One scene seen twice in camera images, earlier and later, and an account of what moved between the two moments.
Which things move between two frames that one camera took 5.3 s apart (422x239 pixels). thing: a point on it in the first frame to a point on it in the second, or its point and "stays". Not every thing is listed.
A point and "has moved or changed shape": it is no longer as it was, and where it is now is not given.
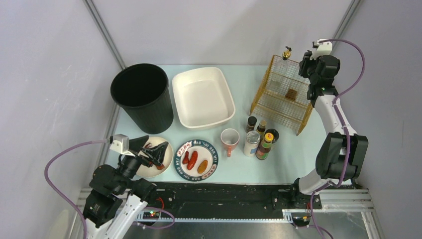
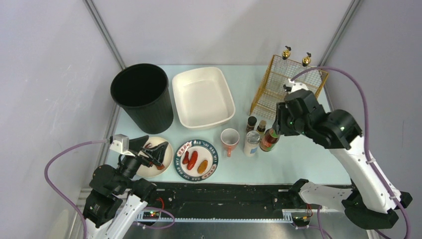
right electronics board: x=301 y=221 stays
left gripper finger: x=157 y=153 stays
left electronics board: x=151 y=215 stays
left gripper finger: x=136 y=144 stays
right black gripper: x=305 y=66 to x=281 y=119
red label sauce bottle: x=263 y=151 has moved or changed shape
